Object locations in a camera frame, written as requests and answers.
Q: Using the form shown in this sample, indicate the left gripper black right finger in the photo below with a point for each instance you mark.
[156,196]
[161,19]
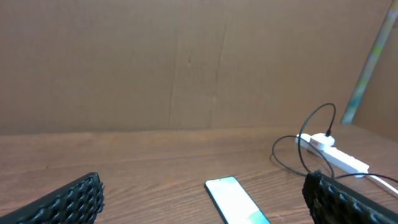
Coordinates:
[331,202]

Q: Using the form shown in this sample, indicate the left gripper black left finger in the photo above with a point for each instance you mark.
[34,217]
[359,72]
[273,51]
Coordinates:
[80,201]

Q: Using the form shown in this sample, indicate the Samsung Galaxy smartphone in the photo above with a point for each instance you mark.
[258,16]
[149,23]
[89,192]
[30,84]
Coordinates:
[233,202]

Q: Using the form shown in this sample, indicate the white charger plug adapter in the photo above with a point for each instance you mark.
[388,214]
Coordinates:
[321,141]

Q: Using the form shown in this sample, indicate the white power strip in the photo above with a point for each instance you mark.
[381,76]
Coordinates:
[334,156]

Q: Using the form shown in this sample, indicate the brown cardboard backdrop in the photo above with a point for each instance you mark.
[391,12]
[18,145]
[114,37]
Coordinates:
[78,66]

